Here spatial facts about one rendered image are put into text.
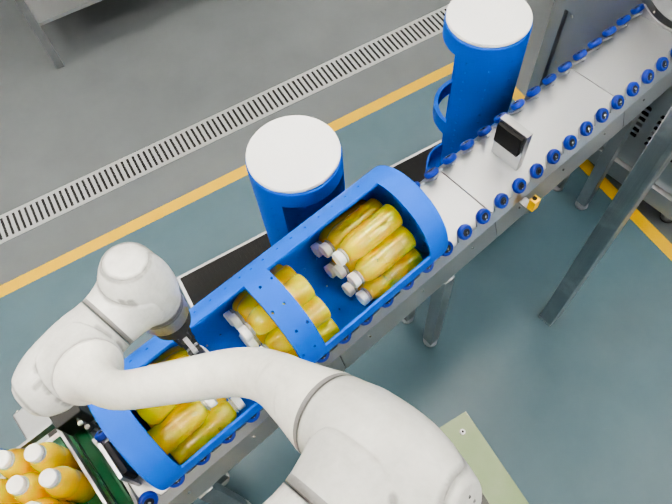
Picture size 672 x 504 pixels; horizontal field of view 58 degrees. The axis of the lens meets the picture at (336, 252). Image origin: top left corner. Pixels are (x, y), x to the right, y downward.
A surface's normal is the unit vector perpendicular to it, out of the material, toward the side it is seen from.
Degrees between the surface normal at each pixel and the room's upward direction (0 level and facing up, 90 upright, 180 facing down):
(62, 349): 21
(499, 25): 0
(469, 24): 0
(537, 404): 0
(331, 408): 36
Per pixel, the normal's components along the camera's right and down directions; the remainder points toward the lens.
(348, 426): -0.47, -0.62
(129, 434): 0.18, -0.21
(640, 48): -0.06, -0.47
